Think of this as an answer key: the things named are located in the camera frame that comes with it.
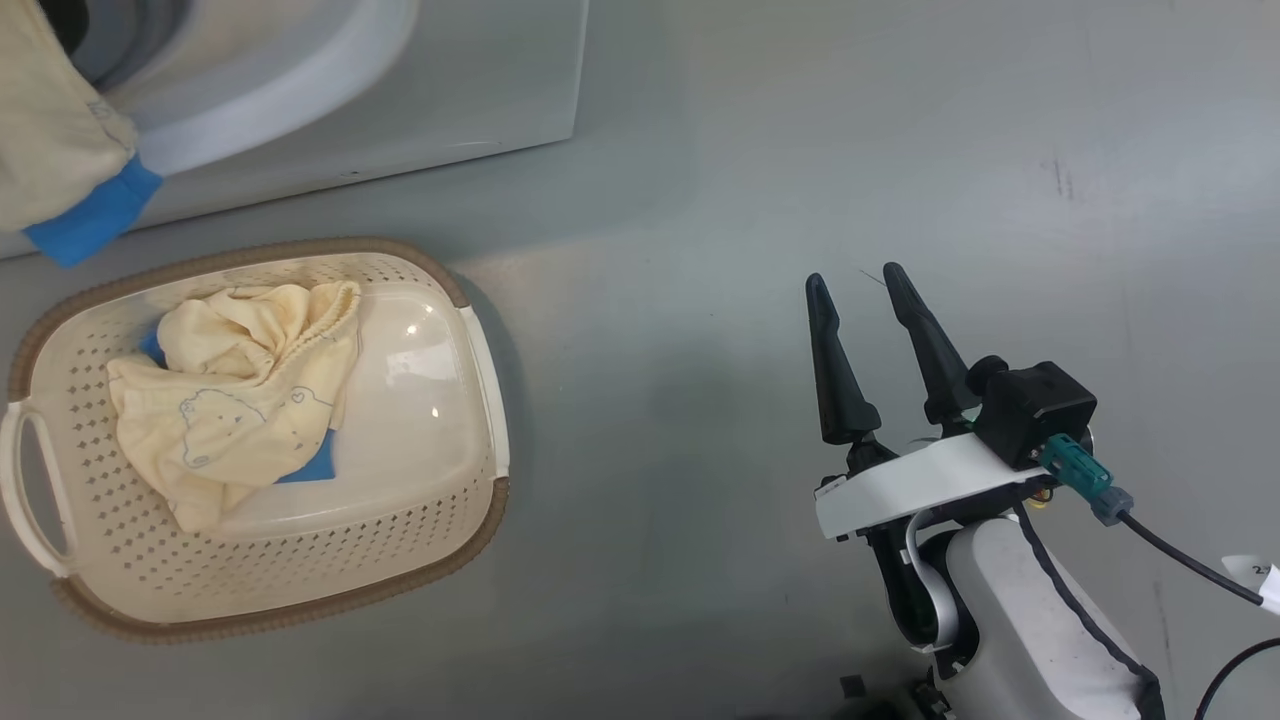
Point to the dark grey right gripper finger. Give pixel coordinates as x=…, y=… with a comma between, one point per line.
x=840, y=380
x=935, y=360

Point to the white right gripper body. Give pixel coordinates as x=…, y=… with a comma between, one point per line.
x=930, y=475

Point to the pale yellow bear print garment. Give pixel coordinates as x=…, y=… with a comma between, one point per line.
x=240, y=410

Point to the pale yellow garment blue cuff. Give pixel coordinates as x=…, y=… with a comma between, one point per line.
x=50, y=150

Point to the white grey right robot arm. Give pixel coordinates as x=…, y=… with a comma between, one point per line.
x=1020, y=620

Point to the white front-load washing machine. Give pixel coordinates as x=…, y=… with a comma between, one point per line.
x=450, y=90

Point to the cream perforated laundry basket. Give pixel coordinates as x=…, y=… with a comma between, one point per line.
x=400, y=520

